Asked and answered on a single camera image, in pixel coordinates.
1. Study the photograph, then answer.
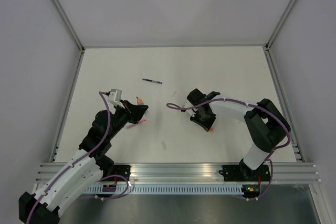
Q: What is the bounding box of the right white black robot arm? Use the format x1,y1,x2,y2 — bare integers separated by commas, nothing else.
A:
183,89,291,182

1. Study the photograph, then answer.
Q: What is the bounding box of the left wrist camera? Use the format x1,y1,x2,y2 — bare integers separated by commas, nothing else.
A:
108,89,124,108

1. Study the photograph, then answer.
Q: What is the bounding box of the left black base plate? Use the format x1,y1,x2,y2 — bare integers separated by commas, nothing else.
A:
109,165,131,183

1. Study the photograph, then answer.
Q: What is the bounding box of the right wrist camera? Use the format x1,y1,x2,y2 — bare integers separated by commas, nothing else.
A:
181,100,190,112

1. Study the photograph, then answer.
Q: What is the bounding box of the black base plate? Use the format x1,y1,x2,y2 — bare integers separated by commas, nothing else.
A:
109,165,131,183
218,165,271,182

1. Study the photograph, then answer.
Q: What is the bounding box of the orange clear pen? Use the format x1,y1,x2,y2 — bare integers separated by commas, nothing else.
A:
136,97,148,116

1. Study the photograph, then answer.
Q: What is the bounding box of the white slotted cable duct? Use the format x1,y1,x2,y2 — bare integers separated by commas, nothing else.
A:
84,183,243,195

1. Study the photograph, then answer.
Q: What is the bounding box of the purple pen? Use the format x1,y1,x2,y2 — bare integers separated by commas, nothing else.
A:
142,78,163,84

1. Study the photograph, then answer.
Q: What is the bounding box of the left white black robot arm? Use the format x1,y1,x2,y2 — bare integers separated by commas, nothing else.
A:
18,100,149,223

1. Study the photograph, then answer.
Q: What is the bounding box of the pink pen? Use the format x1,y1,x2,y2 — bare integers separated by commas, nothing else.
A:
126,119,146,129

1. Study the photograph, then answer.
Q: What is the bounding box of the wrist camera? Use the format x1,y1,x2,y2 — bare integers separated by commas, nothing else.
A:
108,89,124,108
181,100,190,112

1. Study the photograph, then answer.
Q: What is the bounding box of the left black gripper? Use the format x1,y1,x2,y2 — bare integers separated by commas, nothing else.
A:
106,100,149,141

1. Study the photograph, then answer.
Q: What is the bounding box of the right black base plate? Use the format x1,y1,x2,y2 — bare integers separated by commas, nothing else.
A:
218,165,271,182

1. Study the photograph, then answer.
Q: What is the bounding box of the aluminium rail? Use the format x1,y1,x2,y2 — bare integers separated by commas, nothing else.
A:
35,163,322,184

